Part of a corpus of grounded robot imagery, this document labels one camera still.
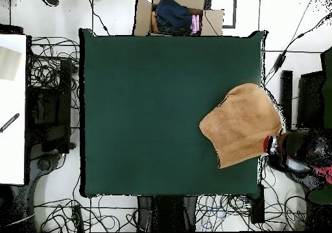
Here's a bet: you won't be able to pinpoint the orange terry towel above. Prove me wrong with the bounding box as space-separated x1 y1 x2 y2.
198 82 283 169

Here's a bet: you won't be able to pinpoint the black equipment rack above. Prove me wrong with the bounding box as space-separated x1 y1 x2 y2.
27 58 77 161
280 69 326 130

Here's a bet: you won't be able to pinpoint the black rectangular box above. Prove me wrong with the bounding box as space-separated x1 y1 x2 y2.
250 184 266 225

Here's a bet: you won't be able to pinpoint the dark green table cloth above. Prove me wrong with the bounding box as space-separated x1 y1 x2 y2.
78 28 268 198

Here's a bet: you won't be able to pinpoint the pink garment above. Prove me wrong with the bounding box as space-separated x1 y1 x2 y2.
190 14 201 35

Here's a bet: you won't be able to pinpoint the blue jeans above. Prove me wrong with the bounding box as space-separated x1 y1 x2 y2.
154 0 193 34

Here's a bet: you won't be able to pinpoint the orange cloth in box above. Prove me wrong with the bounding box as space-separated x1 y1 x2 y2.
150 10 160 32

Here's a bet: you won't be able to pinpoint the brown cardboard box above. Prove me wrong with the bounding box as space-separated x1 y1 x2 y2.
133 0 224 37

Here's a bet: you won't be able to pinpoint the white board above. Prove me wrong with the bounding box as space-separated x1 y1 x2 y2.
0 34 27 186

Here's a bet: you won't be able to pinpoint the black striped tool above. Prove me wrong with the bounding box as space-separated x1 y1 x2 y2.
0 112 21 134

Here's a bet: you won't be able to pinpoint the beige paper sheet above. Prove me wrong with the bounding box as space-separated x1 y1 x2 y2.
0 45 22 82

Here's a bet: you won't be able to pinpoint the black cable tangle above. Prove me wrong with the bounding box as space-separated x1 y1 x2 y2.
30 36 81 109
34 196 138 232
195 194 307 232

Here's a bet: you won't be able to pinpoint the black cable with adapter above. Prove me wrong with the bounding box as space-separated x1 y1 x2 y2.
264 0 332 88

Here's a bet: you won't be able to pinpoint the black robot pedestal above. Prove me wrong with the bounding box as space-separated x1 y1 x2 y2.
137 195 198 232

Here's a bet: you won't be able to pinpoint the thin black cable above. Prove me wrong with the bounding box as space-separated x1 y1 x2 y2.
86 0 110 36

